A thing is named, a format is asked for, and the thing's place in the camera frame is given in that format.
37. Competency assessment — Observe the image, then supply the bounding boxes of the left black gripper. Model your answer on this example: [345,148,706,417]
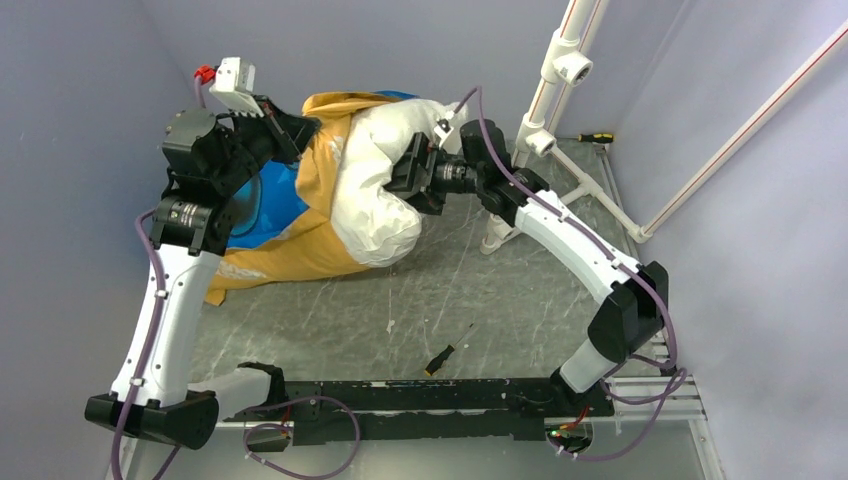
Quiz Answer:
[211,94,321,195]

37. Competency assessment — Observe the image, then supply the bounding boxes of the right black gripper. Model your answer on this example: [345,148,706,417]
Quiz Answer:
[372,133,484,216]

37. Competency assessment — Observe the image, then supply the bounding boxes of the white pillow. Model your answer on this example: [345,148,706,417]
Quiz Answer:
[331,98,469,268]

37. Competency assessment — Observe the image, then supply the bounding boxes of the yellow blue pillowcase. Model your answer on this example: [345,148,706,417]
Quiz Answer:
[205,90,422,306]

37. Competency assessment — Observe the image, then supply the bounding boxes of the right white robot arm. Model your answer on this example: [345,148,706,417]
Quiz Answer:
[385,119,669,415]

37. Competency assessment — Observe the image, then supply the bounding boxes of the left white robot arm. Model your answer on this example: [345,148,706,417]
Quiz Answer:
[84,96,321,450]

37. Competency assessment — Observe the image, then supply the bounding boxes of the black yellow screwdriver on table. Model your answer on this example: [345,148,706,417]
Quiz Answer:
[424,323,475,376]

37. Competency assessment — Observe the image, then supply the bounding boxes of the screwdriver at back right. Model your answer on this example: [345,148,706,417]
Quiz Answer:
[577,133,615,145]

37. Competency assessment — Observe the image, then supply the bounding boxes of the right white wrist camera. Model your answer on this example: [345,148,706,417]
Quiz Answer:
[433,110,461,155]

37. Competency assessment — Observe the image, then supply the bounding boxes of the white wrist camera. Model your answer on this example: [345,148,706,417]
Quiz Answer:
[193,57,265,118]
[433,110,461,155]

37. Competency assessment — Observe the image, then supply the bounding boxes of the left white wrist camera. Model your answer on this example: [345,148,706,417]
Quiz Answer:
[193,57,265,118]

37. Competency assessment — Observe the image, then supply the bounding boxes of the aluminium rail frame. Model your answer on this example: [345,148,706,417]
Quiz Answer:
[105,142,727,480]

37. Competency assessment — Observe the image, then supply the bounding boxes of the white PVC pipe frame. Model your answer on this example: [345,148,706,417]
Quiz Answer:
[478,0,848,256]

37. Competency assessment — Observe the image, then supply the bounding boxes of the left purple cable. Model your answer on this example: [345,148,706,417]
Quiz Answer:
[109,210,362,480]

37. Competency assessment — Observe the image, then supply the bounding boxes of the purple cable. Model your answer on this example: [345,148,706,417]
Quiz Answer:
[109,210,362,480]
[450,86,690,464]

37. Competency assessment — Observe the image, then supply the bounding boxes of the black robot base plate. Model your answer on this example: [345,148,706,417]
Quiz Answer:
[229,377,615,446]

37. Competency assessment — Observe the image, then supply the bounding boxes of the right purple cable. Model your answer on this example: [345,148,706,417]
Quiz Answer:
[450,86,690,464]

